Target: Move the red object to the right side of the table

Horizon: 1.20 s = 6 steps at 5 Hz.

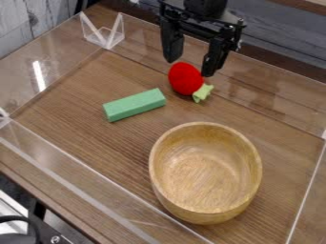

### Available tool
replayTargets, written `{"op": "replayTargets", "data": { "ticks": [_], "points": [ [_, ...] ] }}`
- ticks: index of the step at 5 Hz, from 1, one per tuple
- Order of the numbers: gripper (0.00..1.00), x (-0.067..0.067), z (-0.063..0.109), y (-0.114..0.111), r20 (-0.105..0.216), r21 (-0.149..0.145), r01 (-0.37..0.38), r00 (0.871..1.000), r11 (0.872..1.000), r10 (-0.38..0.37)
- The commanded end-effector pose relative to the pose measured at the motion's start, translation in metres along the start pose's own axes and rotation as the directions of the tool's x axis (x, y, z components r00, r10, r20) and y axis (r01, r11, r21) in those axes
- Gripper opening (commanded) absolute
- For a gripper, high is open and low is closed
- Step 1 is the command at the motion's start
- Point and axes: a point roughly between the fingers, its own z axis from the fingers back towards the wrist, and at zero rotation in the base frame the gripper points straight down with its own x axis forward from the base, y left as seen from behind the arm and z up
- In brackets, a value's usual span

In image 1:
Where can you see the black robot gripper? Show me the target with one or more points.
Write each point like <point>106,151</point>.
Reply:
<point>204,19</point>

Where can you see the red plush strawberry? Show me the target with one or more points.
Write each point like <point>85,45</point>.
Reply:
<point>187,82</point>

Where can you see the green foam block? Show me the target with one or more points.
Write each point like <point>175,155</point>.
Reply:
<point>134,104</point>

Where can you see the wooden bowl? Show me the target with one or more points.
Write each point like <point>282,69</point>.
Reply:
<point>205,172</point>

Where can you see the clear acrylic corner bracket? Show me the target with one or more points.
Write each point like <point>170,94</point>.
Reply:
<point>103,37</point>

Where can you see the black metal table frame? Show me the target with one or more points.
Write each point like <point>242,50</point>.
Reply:
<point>55,230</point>

